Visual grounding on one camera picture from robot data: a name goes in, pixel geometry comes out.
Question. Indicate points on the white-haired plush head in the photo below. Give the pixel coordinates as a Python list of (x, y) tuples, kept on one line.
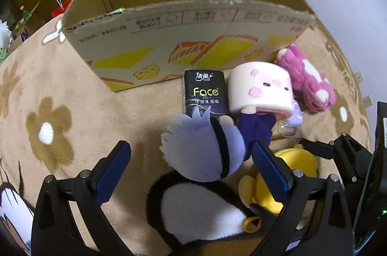
[(4, 32)]

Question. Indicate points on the magenta and white plush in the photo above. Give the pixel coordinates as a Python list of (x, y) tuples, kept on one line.
[(305, 77)]

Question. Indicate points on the small lilac plush charm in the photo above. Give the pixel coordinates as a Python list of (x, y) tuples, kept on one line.
[(294, 117)]

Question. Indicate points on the cream pink-cheeked cylinder plush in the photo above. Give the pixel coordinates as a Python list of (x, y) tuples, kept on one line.
[(260, 89)]

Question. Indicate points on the green frog plush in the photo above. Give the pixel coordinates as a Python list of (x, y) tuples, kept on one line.
[(2, 54)]

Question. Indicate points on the printed cardboard box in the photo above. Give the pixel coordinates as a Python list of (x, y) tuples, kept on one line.
[(211, 41)]

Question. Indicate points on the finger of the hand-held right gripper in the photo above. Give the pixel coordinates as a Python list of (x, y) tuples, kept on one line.
[(266, 209), (347, 153)]

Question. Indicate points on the white wall outlet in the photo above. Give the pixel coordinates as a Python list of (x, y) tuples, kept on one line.
[(358, 76), (368, 101)]

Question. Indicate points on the lilac-haired blindfolded plush doll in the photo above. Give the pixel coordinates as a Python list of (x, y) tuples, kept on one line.
[(193, 147)]

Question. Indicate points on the open brown cardboard box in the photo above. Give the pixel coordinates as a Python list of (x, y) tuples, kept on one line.
[(18, 38)]

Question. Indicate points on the black tissue pack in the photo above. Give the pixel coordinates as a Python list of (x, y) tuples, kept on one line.
[(205, 92)]

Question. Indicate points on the yellow plush toy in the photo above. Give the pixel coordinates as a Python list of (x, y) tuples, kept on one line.
[(299, 162)]

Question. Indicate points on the green glass bottle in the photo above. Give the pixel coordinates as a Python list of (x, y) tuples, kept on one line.
[(25, 13)]

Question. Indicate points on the beige floral printed blanket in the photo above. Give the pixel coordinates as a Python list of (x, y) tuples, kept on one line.
[(90, 111)]

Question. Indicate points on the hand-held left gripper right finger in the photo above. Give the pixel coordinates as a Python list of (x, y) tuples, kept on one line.
[(272, 177)]

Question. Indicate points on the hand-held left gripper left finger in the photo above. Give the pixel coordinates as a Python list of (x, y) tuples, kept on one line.
[(112, 174)]

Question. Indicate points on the red paper bag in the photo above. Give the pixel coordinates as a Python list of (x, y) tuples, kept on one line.
[(57, 12)]

